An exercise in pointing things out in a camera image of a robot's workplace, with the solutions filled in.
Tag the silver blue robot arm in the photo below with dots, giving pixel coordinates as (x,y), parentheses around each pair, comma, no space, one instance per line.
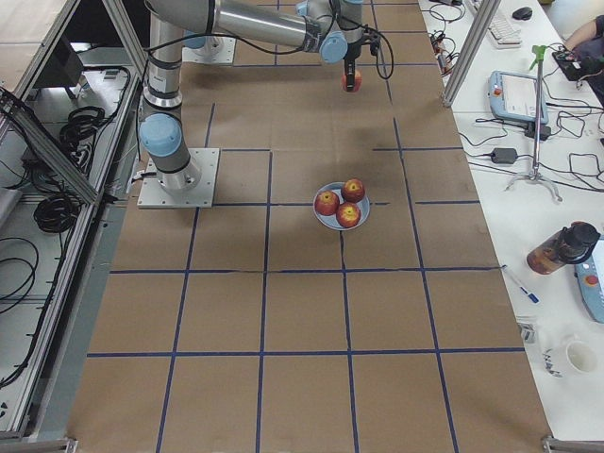
(328,28)

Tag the small white box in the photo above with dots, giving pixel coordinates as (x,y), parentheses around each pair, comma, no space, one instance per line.
(528,332)

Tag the white keyboard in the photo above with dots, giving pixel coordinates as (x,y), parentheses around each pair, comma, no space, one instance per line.
(503,35)

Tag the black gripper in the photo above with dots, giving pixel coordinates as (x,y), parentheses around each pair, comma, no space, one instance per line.
(353,50)

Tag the black computer mouse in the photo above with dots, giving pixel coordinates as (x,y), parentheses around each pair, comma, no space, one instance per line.
(522,14)

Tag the blue white pen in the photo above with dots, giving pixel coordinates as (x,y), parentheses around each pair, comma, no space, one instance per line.
(523,288)

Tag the aluminium frame post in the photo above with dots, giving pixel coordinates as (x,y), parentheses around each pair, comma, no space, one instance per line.
(476,33)

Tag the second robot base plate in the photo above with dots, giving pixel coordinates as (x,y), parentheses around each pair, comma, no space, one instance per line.
(209,50)

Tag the red apple back on plate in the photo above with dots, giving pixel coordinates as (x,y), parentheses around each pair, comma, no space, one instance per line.
(353,190)

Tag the white mug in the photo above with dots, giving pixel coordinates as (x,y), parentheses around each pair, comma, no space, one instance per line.
(570,357)

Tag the light blue plate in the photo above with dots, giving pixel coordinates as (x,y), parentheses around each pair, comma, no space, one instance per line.
(330,221)

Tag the red apple left on plate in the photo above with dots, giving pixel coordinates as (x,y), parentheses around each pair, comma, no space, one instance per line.
(326,203)

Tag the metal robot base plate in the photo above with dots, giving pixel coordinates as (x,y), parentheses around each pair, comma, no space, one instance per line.
(193,187)

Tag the red apple front on plate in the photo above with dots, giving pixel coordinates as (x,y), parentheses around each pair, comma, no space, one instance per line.
(348,215)

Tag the carried red apple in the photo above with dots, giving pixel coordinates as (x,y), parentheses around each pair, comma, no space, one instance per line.
(351,82)

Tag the blue teach pendant tablet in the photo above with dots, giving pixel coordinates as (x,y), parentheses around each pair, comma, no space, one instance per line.
(512,96)

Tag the dark lid water bottle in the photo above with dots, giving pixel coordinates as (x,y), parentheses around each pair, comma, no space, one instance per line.
(572,244)

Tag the red apple on plate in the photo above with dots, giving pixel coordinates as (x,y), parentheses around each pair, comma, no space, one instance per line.
(353,190)
(348,215)
(326,203)

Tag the black power adapter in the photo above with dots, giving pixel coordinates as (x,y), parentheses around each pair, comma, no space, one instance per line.
(504,155)

